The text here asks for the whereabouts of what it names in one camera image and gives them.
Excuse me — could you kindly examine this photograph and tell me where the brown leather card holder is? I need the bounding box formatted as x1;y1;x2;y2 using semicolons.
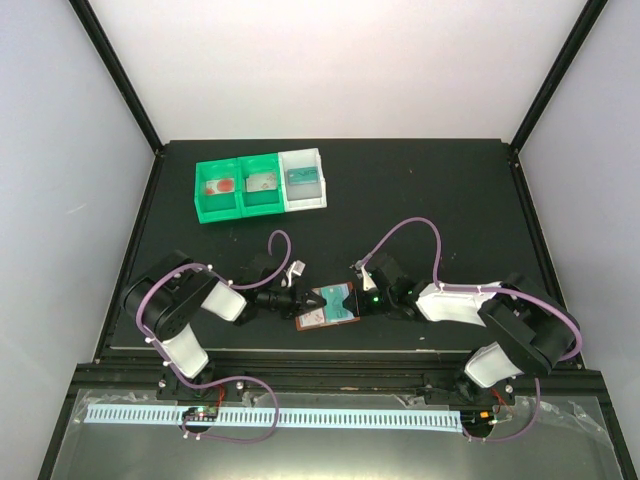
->
296;282;359;331

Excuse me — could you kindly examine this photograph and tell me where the teal VIP card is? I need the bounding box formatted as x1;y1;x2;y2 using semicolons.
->
316;283;356;324

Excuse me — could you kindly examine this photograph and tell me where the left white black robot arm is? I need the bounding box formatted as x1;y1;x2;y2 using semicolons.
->
121;251;327;399

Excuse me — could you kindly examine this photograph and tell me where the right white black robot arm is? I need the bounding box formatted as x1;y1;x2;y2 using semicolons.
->
342;254;581;403

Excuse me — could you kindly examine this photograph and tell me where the red spotted card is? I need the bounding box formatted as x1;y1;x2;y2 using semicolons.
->
204;177;235;196

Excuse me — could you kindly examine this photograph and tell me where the middle green bin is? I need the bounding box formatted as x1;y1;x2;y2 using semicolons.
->
238;153;285;217

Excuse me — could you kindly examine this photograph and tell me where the green bin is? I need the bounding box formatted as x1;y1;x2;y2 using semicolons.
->
194;158;241;224
238;153;285;217

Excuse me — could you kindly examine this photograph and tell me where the white translucent bin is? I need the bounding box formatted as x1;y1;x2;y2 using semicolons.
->
278;148;327;212

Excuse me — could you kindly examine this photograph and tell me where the left green bin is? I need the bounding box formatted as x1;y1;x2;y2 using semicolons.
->
194;158;241;224

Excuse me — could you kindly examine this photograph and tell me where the small circuit board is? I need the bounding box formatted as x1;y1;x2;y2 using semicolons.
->
182;406;218;423

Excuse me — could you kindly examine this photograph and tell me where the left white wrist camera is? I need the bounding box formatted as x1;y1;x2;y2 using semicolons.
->
281;260;306;288

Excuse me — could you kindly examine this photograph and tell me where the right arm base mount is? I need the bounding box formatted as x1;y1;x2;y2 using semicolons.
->
417;370;514;407

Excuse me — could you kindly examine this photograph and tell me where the white slotted cable duct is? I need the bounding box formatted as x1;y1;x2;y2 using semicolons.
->
84;404;463;433

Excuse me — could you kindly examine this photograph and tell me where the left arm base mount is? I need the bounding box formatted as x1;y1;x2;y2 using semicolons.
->
154;364;245;404

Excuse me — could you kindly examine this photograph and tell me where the right black frame post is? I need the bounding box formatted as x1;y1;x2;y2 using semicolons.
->
510;0;608;154

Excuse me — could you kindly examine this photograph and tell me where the black frame post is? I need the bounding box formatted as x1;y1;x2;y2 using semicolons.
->
69;0;164;155
510;0;608;154

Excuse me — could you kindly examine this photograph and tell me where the left black frame post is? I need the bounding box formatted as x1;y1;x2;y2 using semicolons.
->
69;0;164;155

